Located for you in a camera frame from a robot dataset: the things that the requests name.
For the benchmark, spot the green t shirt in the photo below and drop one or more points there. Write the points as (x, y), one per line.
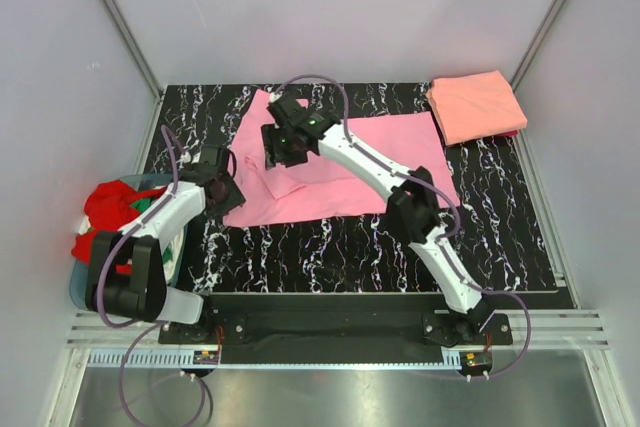
(142, 204)

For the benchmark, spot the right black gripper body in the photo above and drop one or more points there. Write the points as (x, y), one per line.
(285, 151)

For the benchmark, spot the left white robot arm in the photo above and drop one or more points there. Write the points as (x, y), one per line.
(126, 276)

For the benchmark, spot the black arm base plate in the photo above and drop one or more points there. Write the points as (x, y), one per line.
(243, 318)

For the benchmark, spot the red t shirt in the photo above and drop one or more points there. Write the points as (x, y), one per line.
(108, 209)

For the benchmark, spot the folded magenta t shirt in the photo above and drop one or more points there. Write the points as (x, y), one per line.
(512, 133)

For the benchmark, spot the folded salmon t shirt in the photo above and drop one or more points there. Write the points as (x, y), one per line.
(474, 107)

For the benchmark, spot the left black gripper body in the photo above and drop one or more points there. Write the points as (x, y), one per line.
(230, 198)

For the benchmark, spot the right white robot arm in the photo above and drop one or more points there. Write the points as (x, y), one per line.
(412, 207)

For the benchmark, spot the blue laundry basket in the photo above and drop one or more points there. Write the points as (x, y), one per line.
(79, 275)

